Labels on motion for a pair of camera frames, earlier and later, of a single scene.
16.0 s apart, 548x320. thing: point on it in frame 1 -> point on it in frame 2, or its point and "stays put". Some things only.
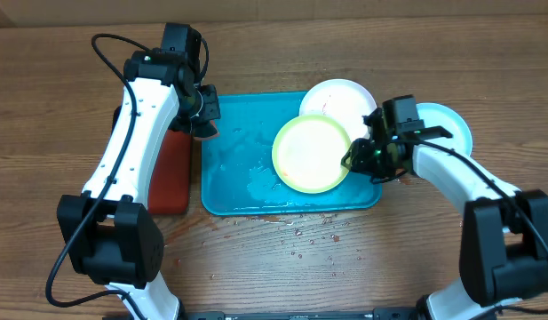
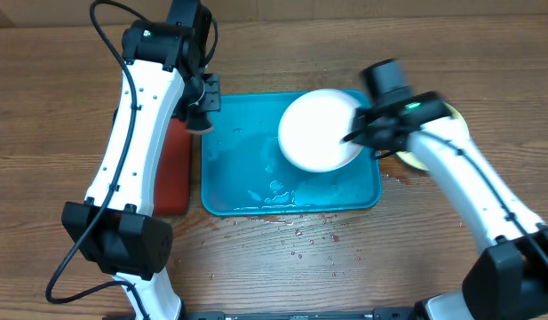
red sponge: (210, 137) -> (182, 133)
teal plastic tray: (237, 172) stays put
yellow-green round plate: (307, 154) -> (409, 160)
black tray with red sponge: (169, 188) stays put
